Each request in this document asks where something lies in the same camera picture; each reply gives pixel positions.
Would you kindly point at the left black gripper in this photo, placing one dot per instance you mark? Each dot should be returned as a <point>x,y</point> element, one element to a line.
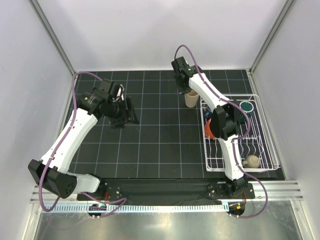
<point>128,114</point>

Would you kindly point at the dark blue mug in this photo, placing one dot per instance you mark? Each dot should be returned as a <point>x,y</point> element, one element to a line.
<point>207,114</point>

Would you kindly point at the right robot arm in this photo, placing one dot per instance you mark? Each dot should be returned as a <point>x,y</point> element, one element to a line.
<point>224,123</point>

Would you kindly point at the tall beige cup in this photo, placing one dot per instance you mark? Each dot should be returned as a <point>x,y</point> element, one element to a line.
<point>191,98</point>

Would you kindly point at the white wire dish rack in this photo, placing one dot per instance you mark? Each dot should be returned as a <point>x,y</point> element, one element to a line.
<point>258,142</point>

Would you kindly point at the left aluminium frame post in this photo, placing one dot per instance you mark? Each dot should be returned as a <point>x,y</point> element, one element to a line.
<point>51,34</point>

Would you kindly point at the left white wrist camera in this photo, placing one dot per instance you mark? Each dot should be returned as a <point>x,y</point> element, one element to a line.
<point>120,94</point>

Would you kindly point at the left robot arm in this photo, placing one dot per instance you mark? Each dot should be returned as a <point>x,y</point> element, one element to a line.
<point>51,172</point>

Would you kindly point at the aluminium frame post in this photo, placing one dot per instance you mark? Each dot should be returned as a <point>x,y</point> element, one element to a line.
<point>51,34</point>
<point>286,8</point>

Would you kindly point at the black grid mat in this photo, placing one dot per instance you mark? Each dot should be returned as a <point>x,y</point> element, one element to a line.
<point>167,142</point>

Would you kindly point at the dark green mug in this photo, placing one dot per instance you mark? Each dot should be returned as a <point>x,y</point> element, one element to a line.
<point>248,108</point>

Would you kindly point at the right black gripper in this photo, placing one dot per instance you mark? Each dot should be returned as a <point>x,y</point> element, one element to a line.
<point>183,90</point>

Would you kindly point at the small grey-beige mug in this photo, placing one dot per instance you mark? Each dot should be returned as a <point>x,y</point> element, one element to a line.
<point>251,161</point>

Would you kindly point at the right aluminium frame post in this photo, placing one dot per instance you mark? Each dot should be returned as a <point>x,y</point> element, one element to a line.
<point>286,8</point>

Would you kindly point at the orange mug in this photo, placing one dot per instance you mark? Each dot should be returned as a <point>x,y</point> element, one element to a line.
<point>207,130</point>

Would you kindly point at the white slotted cable duct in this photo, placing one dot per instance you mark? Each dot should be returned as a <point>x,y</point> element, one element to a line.
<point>90,208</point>

